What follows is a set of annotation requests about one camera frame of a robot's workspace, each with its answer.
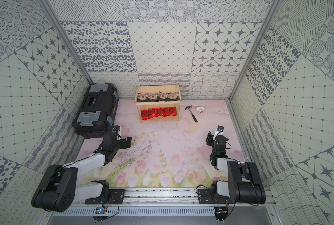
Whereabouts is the red tea bag one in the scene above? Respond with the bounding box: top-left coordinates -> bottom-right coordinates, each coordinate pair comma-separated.
141,110 -> 150,120

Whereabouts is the red tea bag two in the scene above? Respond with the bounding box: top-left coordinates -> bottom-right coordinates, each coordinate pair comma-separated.
148,108 -> 156,119

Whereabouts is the red tea bag three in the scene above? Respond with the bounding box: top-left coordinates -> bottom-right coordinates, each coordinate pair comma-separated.
155,107 -> 164,117

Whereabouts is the red tea bag five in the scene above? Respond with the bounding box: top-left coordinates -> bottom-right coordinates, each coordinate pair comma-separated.
169,106 -> 177,116

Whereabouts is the floral tea bag one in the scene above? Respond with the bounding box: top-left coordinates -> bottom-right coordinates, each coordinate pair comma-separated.
137,92 -> 148,102

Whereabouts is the red tea bag four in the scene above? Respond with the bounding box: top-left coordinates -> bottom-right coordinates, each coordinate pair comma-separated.
162,107 -> 170,118

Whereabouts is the floral tea bag two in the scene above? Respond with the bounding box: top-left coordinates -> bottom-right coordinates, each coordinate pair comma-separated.
146,93 -> 159,102

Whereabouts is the floral tea bag three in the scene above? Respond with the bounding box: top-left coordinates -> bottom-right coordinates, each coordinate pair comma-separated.
157,91 -> 168,101

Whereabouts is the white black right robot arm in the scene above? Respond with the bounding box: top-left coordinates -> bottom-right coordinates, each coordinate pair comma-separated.
206,130 -> 266,206

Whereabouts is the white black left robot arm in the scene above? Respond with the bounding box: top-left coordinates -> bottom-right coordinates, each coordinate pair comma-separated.
31,126 -> 132,212

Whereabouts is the light wooden shelf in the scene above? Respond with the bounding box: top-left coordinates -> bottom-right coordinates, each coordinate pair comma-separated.
134,84 -> 182,123

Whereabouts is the white pipe fitting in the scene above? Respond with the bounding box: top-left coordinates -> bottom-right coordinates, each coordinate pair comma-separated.
196,106 -> 204,114

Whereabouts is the black plastic toolbox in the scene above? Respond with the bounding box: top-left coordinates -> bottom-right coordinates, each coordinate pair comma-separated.
72,83 -> 119,139

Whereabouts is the green circuit board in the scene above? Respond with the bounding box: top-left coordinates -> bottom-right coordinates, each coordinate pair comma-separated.
95,207 -> 106,215

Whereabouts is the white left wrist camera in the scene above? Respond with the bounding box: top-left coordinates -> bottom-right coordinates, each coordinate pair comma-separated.
112,125 -> 122,133

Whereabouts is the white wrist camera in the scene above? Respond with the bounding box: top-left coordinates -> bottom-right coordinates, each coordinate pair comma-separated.
112,125 -> 122,133
214,125 -> 224,136

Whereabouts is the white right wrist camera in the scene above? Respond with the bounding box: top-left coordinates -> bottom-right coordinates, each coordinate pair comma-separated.
214,125 -> 224,136

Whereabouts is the black handled hammer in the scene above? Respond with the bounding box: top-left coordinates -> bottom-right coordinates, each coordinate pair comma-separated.
185,106 -> 198,123

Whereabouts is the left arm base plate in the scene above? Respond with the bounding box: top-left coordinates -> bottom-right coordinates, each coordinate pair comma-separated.
84,189 -> 126,205

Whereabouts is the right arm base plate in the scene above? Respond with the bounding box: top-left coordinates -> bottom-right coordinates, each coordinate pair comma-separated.
196,187 -> 234,205

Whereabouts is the aluminium mounting rail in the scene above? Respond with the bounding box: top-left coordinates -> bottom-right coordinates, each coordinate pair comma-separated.
44,171 -> 277,207

